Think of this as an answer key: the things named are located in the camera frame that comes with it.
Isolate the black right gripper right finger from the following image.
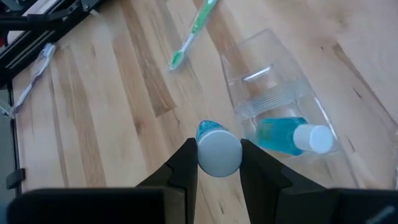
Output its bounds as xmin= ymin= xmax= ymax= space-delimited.
xmin=239 ymin=139 xmax=327 ymax=224

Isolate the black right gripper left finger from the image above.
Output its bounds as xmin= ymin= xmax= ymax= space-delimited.
xmin=136 ymin=138 xmax=199 ymax=224

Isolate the blue mouthwash bottle white cap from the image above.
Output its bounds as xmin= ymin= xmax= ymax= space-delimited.
xmin=195 ymin=119 xmax=243 ymax=178
xmin=255 ymin=116 xmax=335 ymax=156

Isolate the green white toothbrush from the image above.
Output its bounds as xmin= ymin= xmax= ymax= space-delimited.
xmin=167 ymin=0 xmax=218 ymax=71

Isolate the clear plastic organizer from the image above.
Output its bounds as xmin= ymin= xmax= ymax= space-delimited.
xmin=219 ymin=28 xmax=398 ymax=190

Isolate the wrapped white toothbrush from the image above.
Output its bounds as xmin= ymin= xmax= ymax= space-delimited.
xmin=0 ymin=42 xmax=57 ymax=121

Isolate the black aluminium table frame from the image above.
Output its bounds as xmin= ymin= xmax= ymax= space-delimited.
xmin=0 ymin=0 xmax=105 ymax=191

